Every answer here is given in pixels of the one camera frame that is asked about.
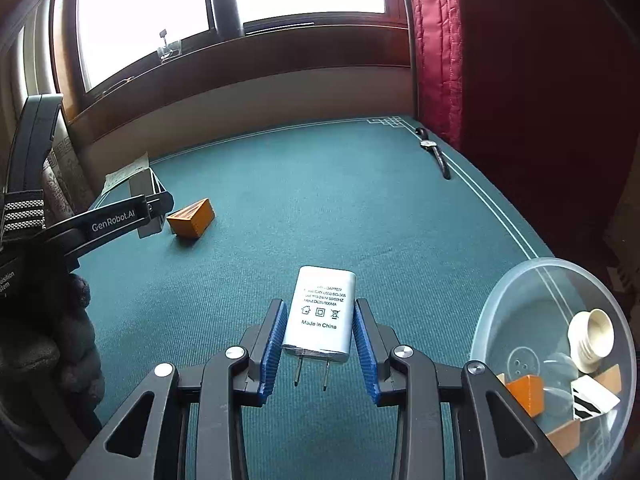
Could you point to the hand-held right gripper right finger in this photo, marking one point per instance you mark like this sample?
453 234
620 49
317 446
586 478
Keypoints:
365 355

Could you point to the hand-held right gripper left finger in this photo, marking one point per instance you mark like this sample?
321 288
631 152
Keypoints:
272 355

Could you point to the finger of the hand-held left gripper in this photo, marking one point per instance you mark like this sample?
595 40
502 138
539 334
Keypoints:
159 205

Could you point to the white tile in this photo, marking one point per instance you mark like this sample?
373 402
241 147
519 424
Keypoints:
150 228

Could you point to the white USB charger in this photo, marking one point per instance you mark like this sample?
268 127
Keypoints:
320 310

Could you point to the clear plastic bowl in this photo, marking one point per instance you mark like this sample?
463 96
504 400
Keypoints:
525 310

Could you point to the orange block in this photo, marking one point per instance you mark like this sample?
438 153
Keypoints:
527 395

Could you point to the white plastic lamp socket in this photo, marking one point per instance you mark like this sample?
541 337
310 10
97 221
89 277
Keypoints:
595 332

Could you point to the person's left hand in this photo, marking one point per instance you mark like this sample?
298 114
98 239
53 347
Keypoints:
70 355

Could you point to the patterned beige curtain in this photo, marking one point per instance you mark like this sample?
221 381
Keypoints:
62 170

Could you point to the orange striped wedge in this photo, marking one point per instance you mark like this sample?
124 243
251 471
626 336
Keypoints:
192 220

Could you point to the printed paper sheet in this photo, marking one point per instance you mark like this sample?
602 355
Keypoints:
122 175

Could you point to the clear drinking glass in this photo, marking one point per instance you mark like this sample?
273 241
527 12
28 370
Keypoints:
170 50

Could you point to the black bottle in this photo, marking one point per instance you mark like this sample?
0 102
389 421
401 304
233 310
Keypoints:
226 10

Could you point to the red quilted curtain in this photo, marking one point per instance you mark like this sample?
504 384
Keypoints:
500 60

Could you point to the brown wooden window frame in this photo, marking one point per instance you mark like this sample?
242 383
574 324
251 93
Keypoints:
300 45

